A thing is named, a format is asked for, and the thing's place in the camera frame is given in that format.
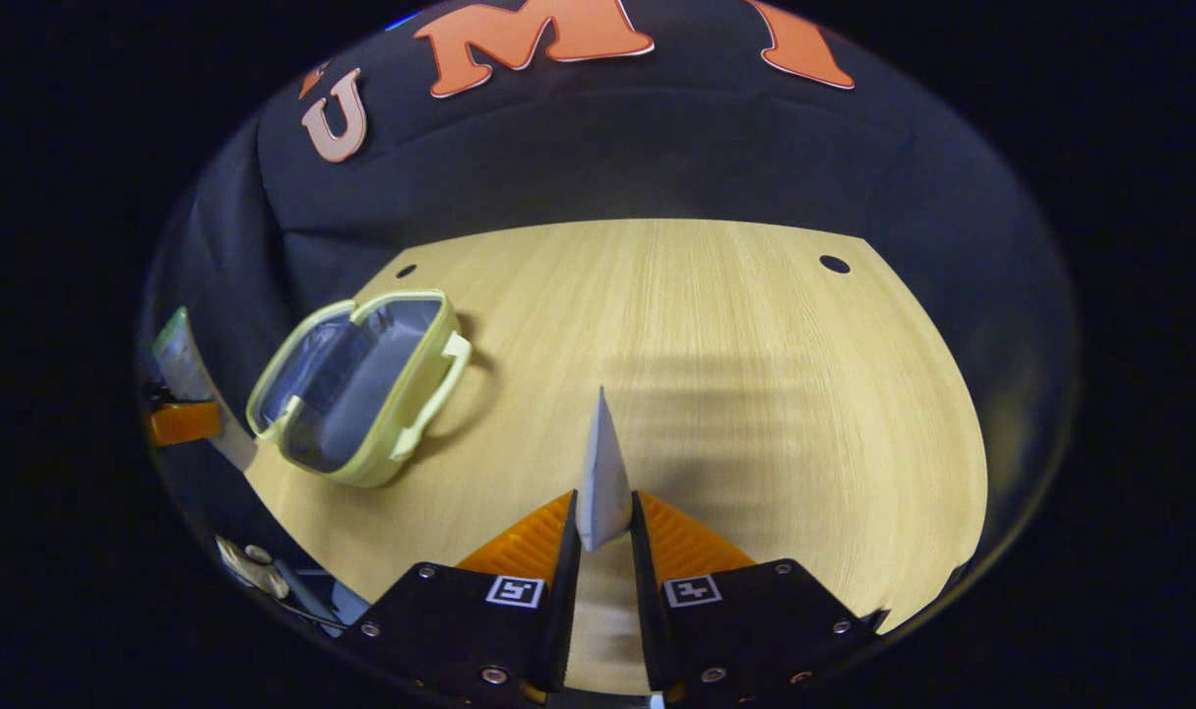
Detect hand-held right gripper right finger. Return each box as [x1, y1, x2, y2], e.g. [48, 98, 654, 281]
[629, 489, 892, 708]

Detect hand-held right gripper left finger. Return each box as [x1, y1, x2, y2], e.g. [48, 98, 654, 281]
[334, 489, 583, 708]

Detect white tube with green label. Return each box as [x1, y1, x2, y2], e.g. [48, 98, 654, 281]
[153, 307, 215, 403]

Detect white and green tube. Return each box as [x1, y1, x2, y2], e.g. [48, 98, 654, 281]
[576, 386, 634, 552]

